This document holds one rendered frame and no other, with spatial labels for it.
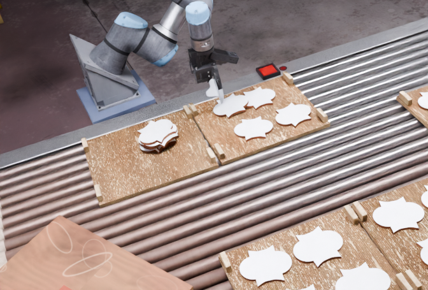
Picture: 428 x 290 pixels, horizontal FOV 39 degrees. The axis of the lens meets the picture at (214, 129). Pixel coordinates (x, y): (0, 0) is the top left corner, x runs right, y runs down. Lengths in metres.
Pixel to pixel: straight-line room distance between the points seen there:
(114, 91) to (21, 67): 2.37
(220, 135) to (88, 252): 0.68
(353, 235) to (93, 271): 0.72
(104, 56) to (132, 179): 0.60
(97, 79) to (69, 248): 0.87
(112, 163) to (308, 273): 0.81
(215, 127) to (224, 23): 2.60
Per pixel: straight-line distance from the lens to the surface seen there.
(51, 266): 1.71
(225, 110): 2.19
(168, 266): 1.76
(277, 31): 4.49
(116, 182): 2.02
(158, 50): 2.39
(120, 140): 2.18
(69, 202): 2.05
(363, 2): 4.81
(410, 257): 1.72
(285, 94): 2.26
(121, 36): 2.37
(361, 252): 1.72
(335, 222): 1.78
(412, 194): 1.88
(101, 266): 1.65
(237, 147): 2.04
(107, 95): 2.44
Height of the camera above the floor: 2.27
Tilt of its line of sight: 39 degrees down
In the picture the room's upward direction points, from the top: 10 degrees counter-clockwise
